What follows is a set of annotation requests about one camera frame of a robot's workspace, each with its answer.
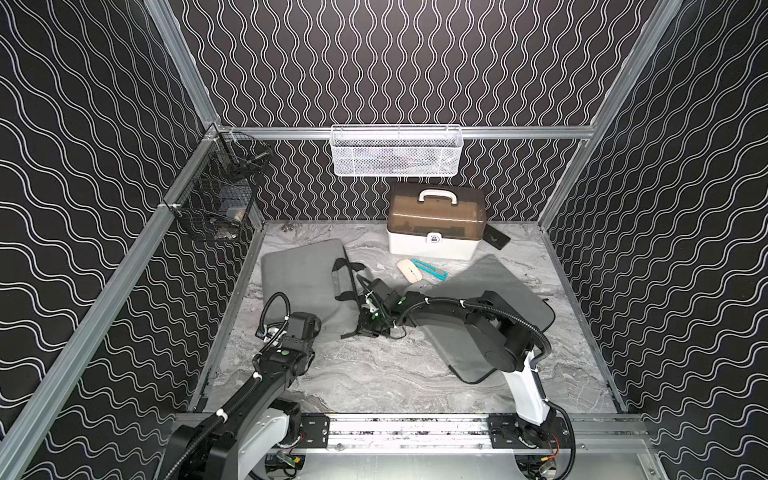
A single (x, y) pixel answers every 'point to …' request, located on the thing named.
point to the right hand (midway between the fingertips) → (355, 330)
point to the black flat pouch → (495, 237)
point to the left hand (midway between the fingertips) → (305, 327)
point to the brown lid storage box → (436, 220)
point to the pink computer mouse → (411, 274)
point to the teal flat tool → (431, 269)
